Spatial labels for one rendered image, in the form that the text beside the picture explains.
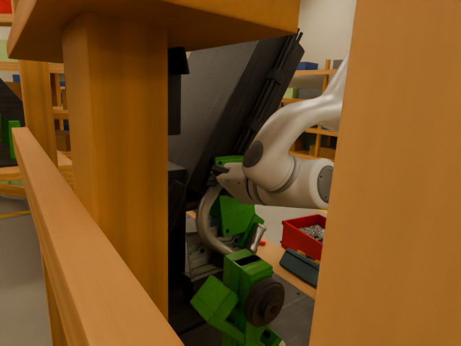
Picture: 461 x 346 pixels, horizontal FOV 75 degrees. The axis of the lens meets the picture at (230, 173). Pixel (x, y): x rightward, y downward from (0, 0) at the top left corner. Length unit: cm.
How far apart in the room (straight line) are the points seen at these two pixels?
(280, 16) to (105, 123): 22
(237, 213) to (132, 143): 49
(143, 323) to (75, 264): 10
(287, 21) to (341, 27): 686
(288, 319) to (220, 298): 38
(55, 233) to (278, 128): 33
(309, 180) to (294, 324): 44
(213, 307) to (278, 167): 23
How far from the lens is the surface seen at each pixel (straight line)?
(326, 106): 52
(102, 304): 26
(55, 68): 369
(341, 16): 731
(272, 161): 47
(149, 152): 38
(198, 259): 78
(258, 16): 35
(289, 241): 132
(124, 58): 37
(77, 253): 33
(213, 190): 73
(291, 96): 702
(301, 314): 86
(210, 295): 49
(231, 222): 80
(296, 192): 50
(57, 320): 171
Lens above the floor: 143
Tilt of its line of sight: 14 degrees down
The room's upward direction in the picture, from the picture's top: 3 degrees clockwise
